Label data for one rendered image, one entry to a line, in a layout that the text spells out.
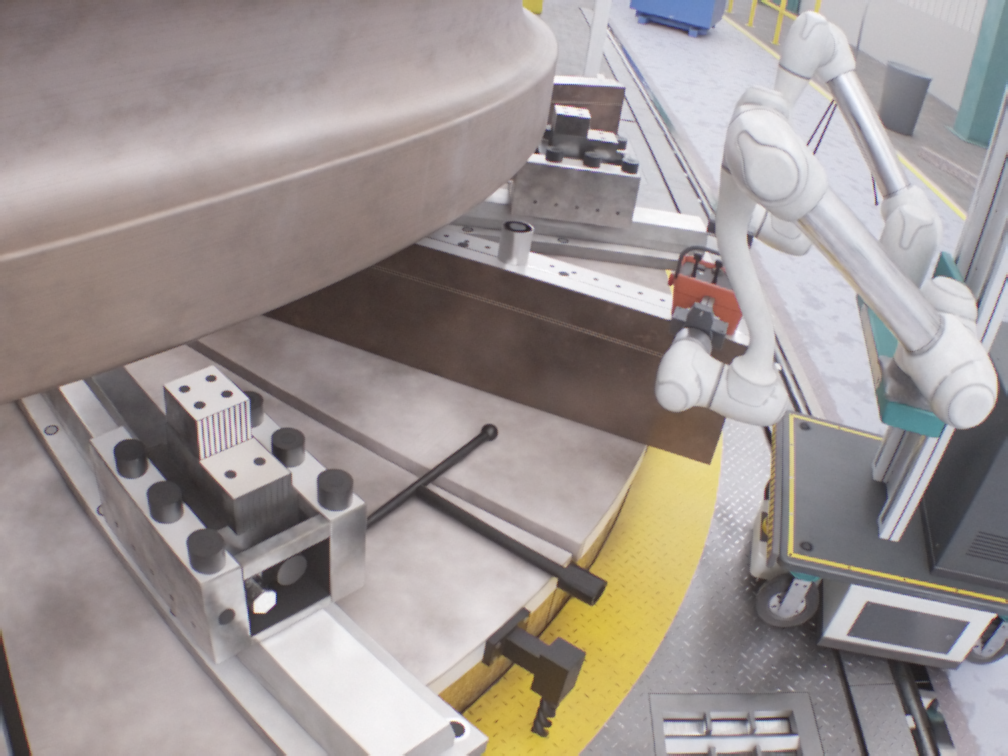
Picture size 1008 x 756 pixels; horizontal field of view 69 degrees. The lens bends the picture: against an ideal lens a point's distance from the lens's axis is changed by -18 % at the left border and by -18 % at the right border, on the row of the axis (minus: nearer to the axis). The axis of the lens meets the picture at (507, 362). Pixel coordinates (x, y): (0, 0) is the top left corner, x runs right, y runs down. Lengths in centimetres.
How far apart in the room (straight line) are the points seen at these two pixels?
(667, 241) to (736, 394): 161
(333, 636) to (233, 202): 77
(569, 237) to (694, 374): 157
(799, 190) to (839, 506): 116
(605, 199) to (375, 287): 106
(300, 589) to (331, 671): 18
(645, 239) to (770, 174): 196
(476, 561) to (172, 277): 92
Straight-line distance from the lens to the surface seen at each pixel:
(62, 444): 219
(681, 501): 273
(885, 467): 254
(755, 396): 183
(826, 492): 242
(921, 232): 230
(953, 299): 186
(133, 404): 188
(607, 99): 446
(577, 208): 318
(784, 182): 143
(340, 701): 148
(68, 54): 144
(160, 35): 150
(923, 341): 167
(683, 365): 183
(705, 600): 244
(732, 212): 170
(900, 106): 926
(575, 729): 206
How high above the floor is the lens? 168
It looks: 32 degrees down
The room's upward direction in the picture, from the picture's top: 9 degrees clockwise
